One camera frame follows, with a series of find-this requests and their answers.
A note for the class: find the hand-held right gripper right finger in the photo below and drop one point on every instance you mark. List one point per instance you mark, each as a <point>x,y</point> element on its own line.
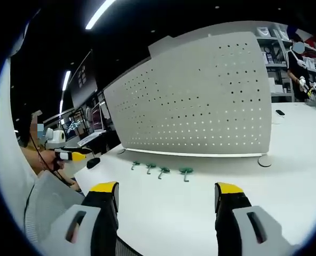
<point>228,213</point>

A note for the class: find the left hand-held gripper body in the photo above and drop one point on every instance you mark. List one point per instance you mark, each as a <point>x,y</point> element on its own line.
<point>57,135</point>

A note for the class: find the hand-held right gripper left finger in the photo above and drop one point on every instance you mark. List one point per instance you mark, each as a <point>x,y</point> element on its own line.
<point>99,210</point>

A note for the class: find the green hook assembly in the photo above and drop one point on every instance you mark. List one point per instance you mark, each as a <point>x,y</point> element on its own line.
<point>163,171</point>
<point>186,170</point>
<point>135,163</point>
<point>150,167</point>

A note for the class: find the grey perforated mounting plate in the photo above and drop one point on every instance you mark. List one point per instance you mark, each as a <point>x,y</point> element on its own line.
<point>190,101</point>

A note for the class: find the person's left hand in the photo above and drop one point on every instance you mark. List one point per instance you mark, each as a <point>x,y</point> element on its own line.
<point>47,160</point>

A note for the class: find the black computer mouse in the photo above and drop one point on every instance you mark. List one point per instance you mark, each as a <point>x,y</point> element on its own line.
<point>93,162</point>

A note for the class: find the dark display screen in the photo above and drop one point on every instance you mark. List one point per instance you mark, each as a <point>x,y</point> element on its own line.
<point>72,127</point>

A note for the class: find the person's head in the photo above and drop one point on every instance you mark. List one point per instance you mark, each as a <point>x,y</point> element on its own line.
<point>25,128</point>

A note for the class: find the computer monitor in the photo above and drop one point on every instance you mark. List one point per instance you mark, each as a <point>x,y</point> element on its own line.
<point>98,117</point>

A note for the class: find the person's white shirt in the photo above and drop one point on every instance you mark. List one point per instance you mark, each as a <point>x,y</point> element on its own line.
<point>8,138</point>

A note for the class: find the short ceiling light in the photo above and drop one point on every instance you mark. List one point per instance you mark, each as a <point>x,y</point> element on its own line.
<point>66,80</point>

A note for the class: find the dark hanging sign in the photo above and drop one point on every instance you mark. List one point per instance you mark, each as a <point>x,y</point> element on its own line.
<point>83,80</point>

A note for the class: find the small black device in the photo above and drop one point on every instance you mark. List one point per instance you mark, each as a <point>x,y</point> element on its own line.
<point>280,112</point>

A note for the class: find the long ceiling light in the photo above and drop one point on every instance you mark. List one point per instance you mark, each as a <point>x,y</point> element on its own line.
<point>98,13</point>

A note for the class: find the grey storage shelf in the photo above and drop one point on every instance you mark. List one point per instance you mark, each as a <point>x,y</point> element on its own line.
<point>274,53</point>

